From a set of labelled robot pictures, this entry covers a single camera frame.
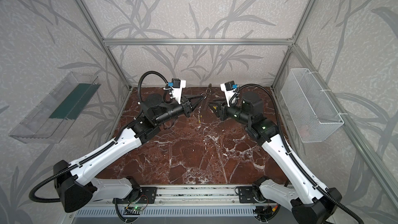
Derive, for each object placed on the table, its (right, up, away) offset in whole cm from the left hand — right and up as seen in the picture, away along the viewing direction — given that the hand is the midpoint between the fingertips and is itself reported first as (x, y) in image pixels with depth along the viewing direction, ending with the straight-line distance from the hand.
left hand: (204, 94), depth 61 cm
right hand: (+3, -1, +4) cm, 5 cm away
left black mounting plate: (-27, -48, +14) cm, 56 cm away
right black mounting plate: (+19, -48, +11) cm, 53 cm away
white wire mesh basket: (+44, -8, +1) cm, 45 cm away
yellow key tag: (-5, -16, +42) cm, 45 cm away
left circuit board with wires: (-32, -52, +11) cm, 62 cm away
